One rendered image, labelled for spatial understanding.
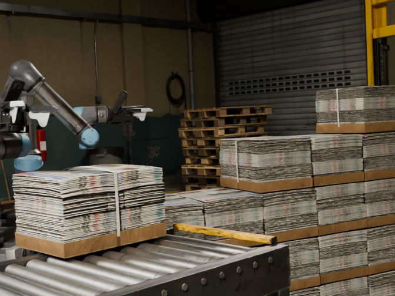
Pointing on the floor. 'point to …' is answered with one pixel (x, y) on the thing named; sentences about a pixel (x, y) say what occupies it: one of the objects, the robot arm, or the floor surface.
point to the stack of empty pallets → (211, 175)
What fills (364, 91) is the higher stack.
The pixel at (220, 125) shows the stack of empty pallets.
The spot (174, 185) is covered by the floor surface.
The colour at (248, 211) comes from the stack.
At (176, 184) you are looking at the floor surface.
